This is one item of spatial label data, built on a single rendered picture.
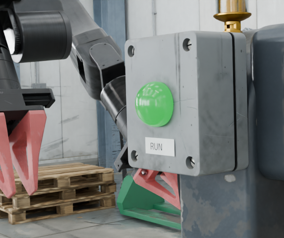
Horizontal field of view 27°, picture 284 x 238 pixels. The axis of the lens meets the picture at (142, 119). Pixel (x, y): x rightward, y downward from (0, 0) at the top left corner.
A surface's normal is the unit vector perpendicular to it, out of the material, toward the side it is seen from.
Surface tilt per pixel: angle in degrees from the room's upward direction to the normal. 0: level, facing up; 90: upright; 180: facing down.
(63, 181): 90
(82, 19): 38
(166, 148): 90
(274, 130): 90
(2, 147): 81
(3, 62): 60
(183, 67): 90
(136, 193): 75
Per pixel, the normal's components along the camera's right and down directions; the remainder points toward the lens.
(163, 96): 0.22, -0.26
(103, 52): -0.05, -0.70
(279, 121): -0.79, 0.06
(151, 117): -0.31, 0.51
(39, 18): 0.35, -0.58
